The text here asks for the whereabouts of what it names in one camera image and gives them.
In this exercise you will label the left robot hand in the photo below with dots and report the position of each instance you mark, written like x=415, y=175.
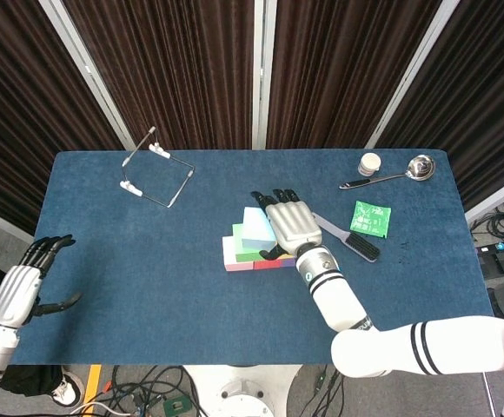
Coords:
x=15, y=295

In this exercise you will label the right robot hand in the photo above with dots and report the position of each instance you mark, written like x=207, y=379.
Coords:
x=293, y=223

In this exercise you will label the yellow cube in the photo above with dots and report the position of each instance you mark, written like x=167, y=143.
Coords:
x=287, y=257

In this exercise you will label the light blue cube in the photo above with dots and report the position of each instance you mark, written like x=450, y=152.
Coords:
x=256, y=230

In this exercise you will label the green cube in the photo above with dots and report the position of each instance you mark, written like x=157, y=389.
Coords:
x=245, y=256

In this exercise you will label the pink white cube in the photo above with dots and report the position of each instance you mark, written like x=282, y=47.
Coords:
x=229, y=256

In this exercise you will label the orange cube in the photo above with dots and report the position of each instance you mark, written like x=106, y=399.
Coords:
x=267, y=264

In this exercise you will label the grey brush black bristles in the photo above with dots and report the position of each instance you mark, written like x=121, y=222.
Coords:
x=362, y=248

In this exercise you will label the green sachet packet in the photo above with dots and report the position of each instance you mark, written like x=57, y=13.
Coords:
x=370, y=218

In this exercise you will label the small white jar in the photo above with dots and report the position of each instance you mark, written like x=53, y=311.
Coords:
x=369, y=164

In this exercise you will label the yellow floor tape strip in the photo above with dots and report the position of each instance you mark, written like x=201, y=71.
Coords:
x=92, y=386

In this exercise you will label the blue fabric table mat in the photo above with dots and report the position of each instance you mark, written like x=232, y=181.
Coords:
x=169, y=321

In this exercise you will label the dark brown curtain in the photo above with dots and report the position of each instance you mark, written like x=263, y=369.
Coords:
x=343, y=65
x=17, y=108
x=486, y=87
x=169, y=65

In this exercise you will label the small green box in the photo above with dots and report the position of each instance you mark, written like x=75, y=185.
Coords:
x=176, y=406

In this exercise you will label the black power strip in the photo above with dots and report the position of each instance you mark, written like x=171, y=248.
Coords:
x=502, y=257

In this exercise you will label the white partition frame post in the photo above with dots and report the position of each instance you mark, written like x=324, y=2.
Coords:
x=264, y=65
x=86, y=65
x=415, y=65

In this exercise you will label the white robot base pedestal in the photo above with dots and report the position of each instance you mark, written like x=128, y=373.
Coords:
x=241, y=391

